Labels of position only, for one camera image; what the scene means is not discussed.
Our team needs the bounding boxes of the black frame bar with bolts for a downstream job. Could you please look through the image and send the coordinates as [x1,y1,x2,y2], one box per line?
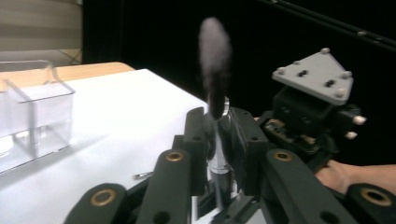
[257,0,396,52]

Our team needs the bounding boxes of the clear plastic organizer box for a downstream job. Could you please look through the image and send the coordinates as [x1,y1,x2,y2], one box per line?
[0,59,77,175]

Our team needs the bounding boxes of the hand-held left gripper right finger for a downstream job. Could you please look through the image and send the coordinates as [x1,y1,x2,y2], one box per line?
[228,106,269,198]

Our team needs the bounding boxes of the thick black makeup brush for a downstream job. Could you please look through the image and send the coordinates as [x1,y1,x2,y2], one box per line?
[198,16,239,210]

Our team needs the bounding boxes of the black curtain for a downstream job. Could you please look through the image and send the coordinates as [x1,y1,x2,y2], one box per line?
[81,0,396,166]

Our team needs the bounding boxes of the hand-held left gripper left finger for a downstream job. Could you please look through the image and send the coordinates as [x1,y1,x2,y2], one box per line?
[172,106,209,197]

